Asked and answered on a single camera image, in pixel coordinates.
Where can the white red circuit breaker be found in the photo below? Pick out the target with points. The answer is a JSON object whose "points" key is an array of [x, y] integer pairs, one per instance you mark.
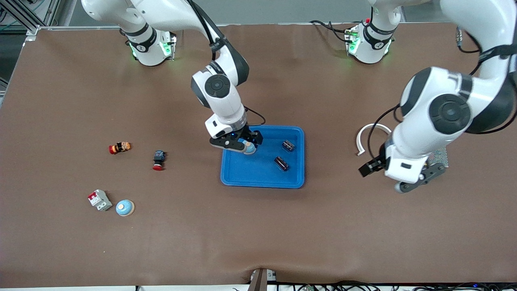
{"points": [[100, 200]]}

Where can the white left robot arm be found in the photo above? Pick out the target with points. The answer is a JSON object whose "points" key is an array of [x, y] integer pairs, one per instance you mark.
{"points": [[408, 137]]}

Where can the red mushroom push button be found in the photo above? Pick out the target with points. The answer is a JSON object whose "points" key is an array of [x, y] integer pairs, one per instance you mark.
{"points": [[158, 159]]}

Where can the blue dome desk bell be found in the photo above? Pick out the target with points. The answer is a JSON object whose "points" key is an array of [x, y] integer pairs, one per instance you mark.
{"points": [[125, 208], [250, 149]]}

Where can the short dark electrolytic capacitor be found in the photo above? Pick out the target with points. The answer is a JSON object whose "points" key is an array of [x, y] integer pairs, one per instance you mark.
{"points": [[288, 145]]}

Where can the aluminium frame profile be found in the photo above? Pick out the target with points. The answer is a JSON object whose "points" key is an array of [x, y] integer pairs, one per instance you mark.
{"points": [[20, 14]]}

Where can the metal table edge bracket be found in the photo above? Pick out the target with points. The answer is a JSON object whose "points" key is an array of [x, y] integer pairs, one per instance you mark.
{"points": [[258, 281]]}

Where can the orange red indicator lamp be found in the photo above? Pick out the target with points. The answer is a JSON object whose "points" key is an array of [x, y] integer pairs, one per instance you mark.
{"points": [[120, 148]]}

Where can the perforated metal power supply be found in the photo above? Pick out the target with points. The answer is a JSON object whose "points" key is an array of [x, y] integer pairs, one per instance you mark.
{"points": [[440, 157]]}

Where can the blue plastic tray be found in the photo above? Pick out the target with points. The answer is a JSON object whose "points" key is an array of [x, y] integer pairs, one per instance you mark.
{"points": [[258, 169]]}

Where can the long dark electrolytic capacitor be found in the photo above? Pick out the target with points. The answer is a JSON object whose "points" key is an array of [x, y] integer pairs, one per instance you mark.
{"points": [[281, 163]]}

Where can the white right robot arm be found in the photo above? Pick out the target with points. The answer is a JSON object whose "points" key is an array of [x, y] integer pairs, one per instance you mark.
{"points": [[226, 105]]}

